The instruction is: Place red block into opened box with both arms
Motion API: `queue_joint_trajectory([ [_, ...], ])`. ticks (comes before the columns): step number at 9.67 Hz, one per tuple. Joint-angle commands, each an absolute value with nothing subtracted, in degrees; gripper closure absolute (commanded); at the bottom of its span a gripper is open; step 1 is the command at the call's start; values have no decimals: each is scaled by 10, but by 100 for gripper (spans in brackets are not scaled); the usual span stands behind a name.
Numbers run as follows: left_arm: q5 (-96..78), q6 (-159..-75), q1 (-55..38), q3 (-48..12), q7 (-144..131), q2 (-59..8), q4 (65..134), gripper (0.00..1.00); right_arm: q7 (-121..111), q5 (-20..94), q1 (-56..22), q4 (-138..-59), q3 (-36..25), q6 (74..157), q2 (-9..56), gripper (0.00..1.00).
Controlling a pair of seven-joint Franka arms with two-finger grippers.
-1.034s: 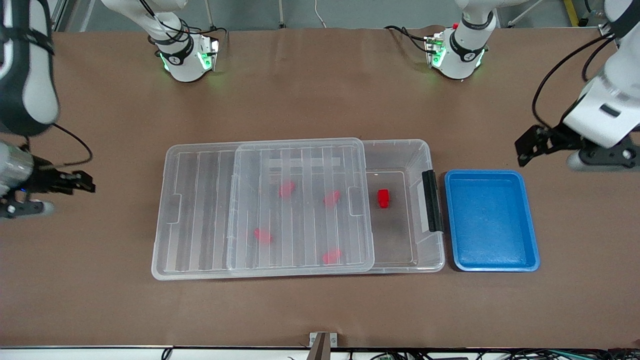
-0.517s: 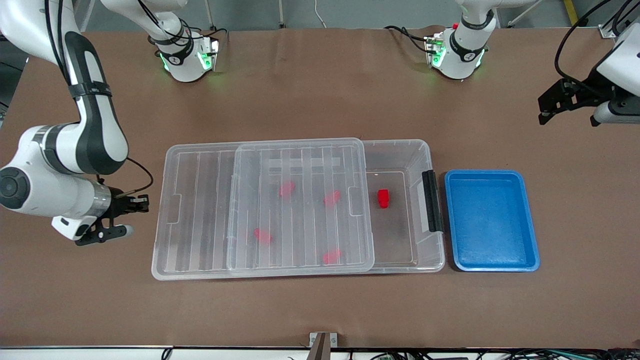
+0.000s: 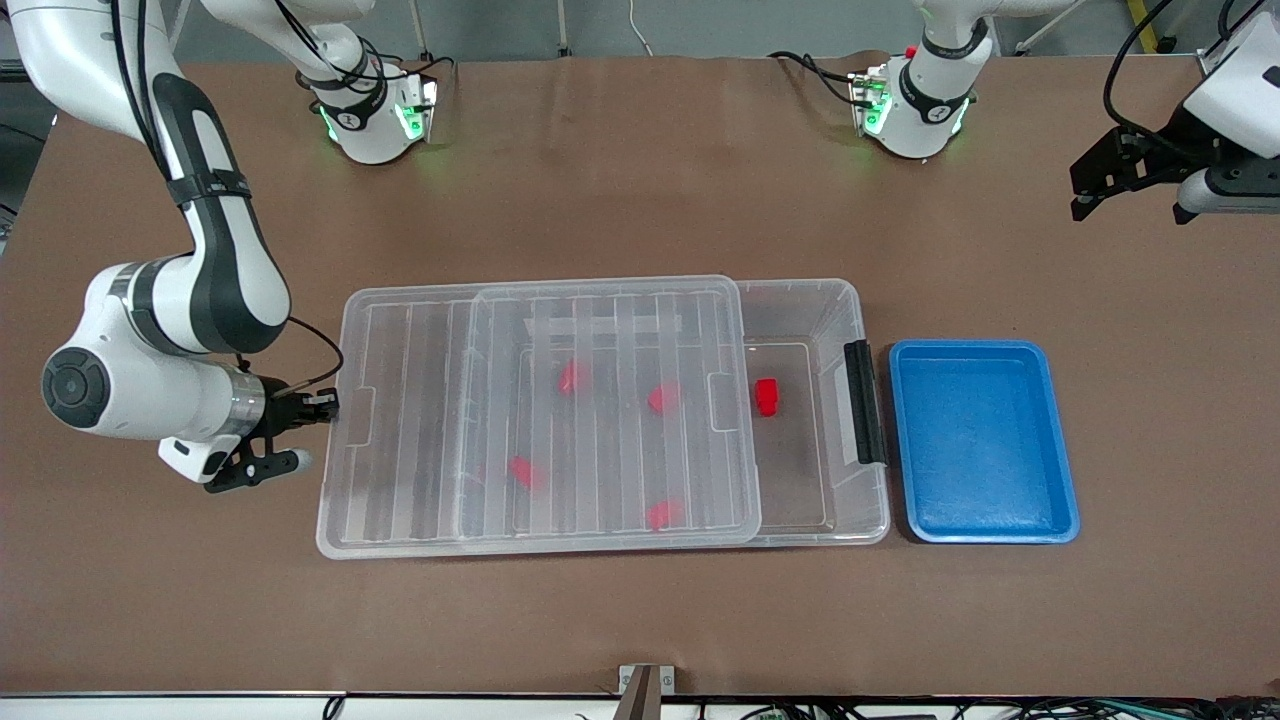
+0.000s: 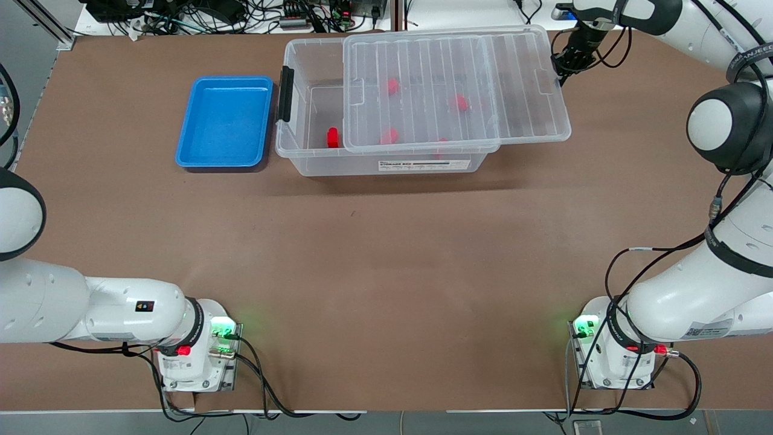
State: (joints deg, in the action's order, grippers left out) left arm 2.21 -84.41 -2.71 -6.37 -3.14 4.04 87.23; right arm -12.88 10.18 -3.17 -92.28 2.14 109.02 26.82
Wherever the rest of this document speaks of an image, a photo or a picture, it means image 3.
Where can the clear plastic box lid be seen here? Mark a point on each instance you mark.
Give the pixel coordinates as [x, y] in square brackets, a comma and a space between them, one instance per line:
[400, 500]

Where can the red block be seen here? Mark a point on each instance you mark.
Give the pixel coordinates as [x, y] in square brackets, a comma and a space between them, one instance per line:
[766, 396]
[526, 472]
[572, 377]
[660, 514]
[664, 396]

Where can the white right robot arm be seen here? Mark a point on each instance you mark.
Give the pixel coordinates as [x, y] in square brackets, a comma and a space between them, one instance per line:
[220, 290]

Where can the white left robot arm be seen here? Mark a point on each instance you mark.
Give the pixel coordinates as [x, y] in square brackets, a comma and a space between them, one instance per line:
[925, 110]

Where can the grey base connector box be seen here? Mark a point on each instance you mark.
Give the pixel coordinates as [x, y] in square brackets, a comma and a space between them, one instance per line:
[420, 110]
[868, 100]

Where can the clear plastic storage box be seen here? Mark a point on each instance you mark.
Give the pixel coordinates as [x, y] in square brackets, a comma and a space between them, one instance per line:
[800, 480]

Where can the blue plastic tray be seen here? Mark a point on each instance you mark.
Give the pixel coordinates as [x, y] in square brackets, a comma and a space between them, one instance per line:
[980, 440]

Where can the brown table cover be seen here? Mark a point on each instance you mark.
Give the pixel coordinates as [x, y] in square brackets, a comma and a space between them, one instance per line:
[600, 620]

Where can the aluminium frame profile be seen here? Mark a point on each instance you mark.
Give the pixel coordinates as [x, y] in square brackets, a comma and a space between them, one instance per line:
[1215, 60]

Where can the metal table edge bracket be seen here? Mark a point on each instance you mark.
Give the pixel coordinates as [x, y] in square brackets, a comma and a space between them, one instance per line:
[626, 678]

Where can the brown post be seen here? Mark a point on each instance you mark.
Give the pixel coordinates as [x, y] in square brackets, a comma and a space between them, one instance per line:
[640, 700]

